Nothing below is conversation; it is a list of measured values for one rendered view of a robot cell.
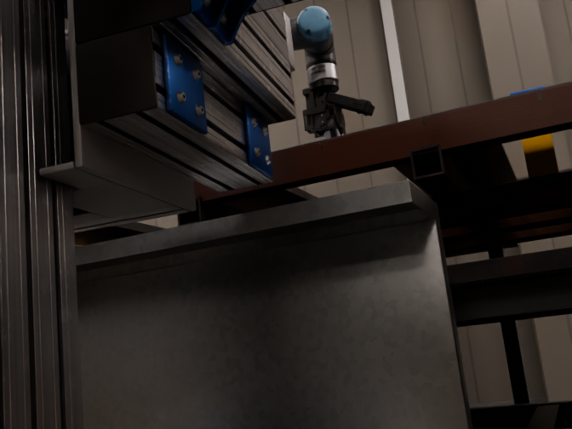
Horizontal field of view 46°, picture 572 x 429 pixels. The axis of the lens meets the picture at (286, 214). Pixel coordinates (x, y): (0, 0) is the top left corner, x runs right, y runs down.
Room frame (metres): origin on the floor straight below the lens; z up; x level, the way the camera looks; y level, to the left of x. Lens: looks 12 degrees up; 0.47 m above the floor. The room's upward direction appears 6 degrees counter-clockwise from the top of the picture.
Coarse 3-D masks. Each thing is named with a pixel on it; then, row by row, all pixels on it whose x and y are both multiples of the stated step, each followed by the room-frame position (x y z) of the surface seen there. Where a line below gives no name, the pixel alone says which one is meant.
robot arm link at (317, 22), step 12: (300, 12) 1.40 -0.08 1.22; (312, 12) 1.39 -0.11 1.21; (324, 12) 1.39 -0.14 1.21; (300, 24) 1.40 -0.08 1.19; (312, 24) 1.39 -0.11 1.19; (324, 24) 1.39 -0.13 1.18; (300, 36) 1.42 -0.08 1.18; (312, 36) 1.40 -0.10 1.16; (324, 36) 1.42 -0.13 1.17; (300, 48) 1.45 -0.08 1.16; (312, 48) 1.46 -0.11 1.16; (324, 48) 1.47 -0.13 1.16
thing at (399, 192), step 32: (352, 192) 0.90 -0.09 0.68; (384, 192) 0.88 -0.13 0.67; (416, 192) 0.91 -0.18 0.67; (192, 224) 0.99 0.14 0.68; (224, 224) 0.97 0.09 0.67; (256, 224) 0.95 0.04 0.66; (288, 224) 0.94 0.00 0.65; (320, 224) 1.10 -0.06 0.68; (352, 224) 1.11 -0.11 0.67; (384, 224) 1.09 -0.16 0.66; (96, 256) 1.06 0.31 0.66; (128, 256) 1.21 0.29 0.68; (160, 256) 1.25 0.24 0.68; (192, 256) 1.22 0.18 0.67; (224, 256) 1.20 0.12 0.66
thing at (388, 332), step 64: (256, 256) 1.13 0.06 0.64; (320, 256) 1.09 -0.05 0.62; (384, 256) 1.05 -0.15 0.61; (128, 320) 1.23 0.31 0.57; (192, 320) 1.18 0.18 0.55; (256, 320) 1.14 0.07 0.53; (320, 320) 1.09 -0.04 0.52; (384, 320) 1.06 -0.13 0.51; (448, 320) 1.02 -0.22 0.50; (128, 384) 1.24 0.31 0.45; (192, 384) 1.19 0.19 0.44; (256, 384) 1.14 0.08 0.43; (320, 384) 1.10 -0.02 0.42; (384, 384) 1.06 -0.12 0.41; (448, 384) 1.03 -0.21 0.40
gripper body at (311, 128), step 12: (312, 84) 1.53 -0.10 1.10; (324, 84) 1.51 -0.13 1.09; (336, 84) 1.53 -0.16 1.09; (312, 96) 1.54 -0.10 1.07; (324, 96) 1.53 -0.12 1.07; (312, 108) 1.52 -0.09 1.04; (324, 108) 1.51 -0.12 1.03; (336, 108) 1.52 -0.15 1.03; (312, 120) 1.53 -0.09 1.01; (324, 120) 1.52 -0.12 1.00; (336, 120) 1.51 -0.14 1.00; (312, 132) 1.55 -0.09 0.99; (324, 132) 1.57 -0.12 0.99
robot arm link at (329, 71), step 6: (312, 66) 1.52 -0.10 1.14; (318, 66) 1.51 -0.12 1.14; (324, 66) 1.51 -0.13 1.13; (330, 66) 1.52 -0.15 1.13; (336, 66) 1.53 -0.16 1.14; (312, 72) 1.52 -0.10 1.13; (318, 72) 1.51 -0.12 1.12; (324, 72) 1.51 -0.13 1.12; (330, 72) 1.51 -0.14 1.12; (336, 72) 1.53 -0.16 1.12; (312, 78) 1.52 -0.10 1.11; (318, 78) 1.51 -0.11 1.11; (324, 78) 1.51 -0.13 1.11; (330, 78) 1.52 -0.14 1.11; (336, 78) 1.53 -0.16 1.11
